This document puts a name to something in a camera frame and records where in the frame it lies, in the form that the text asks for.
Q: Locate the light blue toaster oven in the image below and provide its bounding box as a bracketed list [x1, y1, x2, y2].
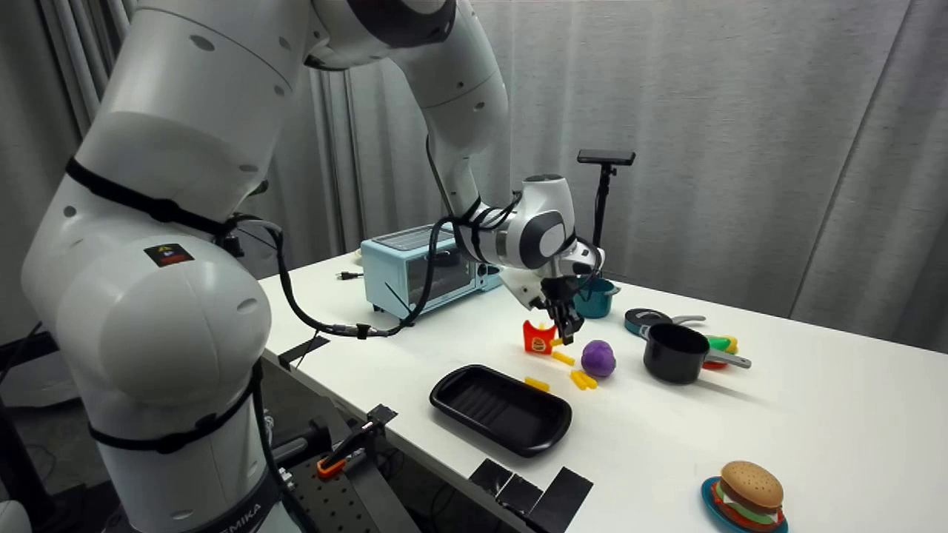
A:
[359, 224, 507, 323]

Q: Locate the grey toy pan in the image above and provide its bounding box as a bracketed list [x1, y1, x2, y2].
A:
[623, 306, 710, 342]

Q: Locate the toy burger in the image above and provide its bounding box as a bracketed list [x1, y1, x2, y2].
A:
[710, 459, 788, 530]

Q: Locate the grey curtain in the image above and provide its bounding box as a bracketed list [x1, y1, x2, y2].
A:
[0, 0, 948, 355]

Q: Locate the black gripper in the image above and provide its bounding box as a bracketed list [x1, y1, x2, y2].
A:
[535, 271, 596, 345]

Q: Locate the black camera stand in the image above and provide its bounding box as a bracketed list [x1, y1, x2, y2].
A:
[575, 148, 640, 283]

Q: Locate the orange fries container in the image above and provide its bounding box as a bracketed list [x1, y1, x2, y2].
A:
[522, 317, 562, 358]

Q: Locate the purple toy ball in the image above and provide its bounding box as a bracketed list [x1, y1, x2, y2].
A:
[578, 338, 618, 383]

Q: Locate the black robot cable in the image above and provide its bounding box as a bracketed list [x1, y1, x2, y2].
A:
[231, 129, 526, 345]

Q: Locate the orange black clamp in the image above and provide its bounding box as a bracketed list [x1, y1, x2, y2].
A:
[310, 417, 390, 484]

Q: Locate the black toy pot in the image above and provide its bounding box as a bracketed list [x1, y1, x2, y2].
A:
[643, 320, 754, 389]

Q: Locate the perforated metal plate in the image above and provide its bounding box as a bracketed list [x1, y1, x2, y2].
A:
[285, 457, 420, 533]

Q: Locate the teal toy pot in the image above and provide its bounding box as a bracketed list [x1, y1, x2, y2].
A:
[575, 275, 623, 323]

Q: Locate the black plastic tray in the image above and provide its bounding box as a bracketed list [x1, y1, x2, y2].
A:
[426, 363, 575, 459]

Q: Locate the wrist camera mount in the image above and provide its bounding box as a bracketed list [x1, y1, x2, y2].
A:
[566, 241, 606, 283]

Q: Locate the black tape strip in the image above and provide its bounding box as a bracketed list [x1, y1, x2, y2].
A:
[467, 457, 514, 499]
[523, 465, 596, 533]
[494, 471, 543, 518]

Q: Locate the teal toy plate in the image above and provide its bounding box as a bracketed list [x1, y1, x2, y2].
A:
[698, 474, 790, 533]

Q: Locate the black metal bracket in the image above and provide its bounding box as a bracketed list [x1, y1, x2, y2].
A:
[274, 333, 332, 370]

